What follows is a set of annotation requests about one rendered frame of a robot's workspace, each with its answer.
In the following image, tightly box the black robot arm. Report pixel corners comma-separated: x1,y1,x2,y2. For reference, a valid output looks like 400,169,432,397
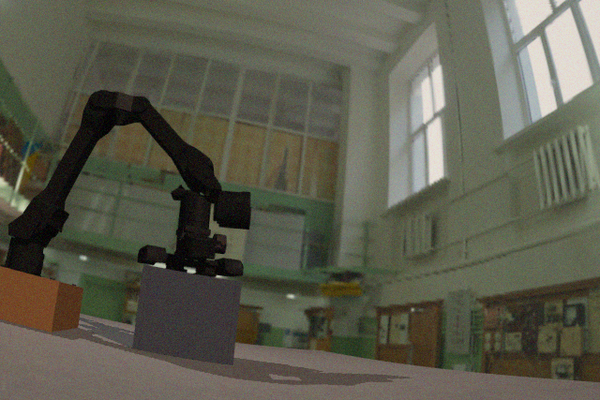
1,90,252,277

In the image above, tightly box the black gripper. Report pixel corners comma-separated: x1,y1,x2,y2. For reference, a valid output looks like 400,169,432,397
138,220,244,277

